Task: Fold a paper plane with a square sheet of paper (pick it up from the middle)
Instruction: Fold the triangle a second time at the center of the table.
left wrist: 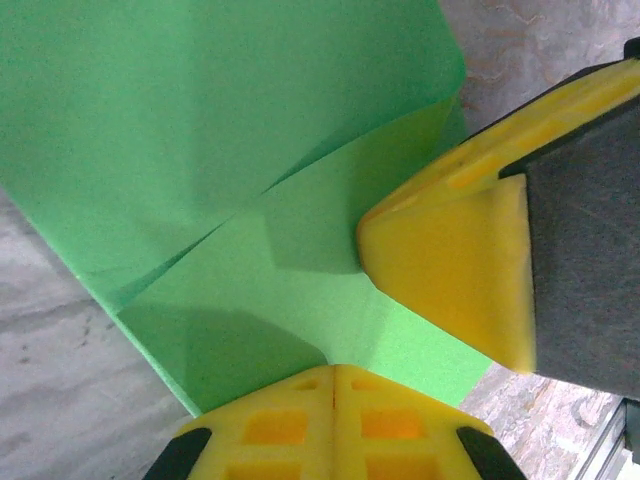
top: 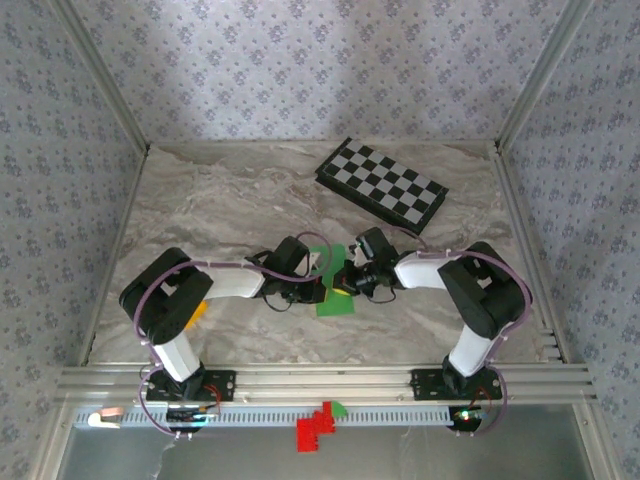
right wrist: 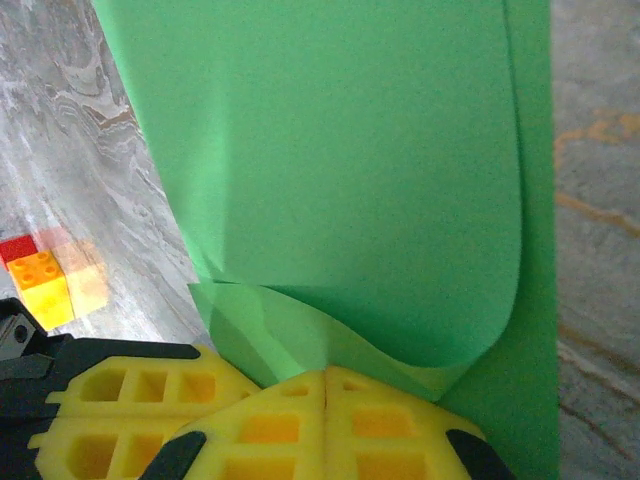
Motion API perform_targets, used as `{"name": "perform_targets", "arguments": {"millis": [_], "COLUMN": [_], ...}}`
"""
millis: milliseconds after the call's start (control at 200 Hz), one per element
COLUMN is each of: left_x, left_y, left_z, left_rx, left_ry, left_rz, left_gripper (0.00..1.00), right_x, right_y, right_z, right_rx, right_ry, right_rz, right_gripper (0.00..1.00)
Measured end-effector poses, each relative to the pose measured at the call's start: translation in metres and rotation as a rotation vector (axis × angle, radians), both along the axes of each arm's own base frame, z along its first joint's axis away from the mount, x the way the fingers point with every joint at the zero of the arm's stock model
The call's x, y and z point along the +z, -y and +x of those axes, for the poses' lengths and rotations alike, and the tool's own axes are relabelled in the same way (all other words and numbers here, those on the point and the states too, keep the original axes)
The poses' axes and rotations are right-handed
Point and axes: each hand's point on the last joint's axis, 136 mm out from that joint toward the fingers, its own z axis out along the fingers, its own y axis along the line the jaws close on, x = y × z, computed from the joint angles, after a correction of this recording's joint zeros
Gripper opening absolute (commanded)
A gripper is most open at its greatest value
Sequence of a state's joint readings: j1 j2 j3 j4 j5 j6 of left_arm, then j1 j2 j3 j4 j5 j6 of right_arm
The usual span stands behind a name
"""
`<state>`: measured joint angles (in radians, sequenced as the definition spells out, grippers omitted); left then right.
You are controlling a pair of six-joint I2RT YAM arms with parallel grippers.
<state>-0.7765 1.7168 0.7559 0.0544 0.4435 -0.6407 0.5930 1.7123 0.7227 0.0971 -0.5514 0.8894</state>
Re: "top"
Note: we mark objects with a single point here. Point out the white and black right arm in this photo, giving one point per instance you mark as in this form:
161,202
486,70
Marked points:
420,272

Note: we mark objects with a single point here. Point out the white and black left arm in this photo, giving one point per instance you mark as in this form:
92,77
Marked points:
235,282

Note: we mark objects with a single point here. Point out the grey metal sheet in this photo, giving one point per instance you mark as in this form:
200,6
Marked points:
400,460

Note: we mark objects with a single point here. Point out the folded black chessboard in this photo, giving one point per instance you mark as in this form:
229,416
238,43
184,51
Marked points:
382,187

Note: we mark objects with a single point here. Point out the yellow block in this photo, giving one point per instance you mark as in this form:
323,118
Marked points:
198,312

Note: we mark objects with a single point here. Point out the small green paper scrap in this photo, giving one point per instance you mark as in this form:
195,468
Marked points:
341,410

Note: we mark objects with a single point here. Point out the red toy brick stack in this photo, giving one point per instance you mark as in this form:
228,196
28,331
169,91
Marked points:
315,430

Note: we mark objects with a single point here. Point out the black controller board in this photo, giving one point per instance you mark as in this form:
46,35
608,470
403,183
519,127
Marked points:
192,416
467,417

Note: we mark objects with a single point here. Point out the small pink eraser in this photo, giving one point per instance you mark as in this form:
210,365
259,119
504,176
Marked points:
111,412

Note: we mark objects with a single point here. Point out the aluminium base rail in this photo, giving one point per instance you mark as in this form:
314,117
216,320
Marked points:
325,382

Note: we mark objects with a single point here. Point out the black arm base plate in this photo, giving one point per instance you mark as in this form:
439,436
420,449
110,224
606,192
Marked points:
425,385
225,385

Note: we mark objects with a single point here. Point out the aluminium side rail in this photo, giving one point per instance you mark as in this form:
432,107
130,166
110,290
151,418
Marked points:
129,200
513,200

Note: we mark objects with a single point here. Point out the aluminium frame post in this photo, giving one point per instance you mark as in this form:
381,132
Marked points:
105,75
539,75

